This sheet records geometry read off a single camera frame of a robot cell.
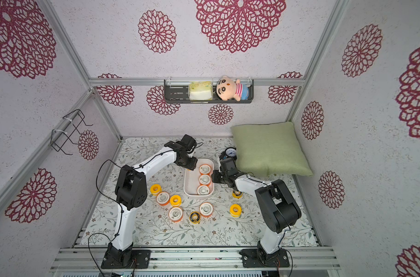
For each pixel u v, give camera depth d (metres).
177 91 1.00
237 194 0.92
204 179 0.98
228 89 0.85
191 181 0.96
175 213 0.87
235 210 0.88
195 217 0.85
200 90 0.90
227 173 0.74
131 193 0.56
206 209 0.88
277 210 0.47
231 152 1.09
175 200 0.90
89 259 0.75
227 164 0.75
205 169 1.02
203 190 0.94
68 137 0.78
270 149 0.97
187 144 0.78
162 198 0.92
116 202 0.57
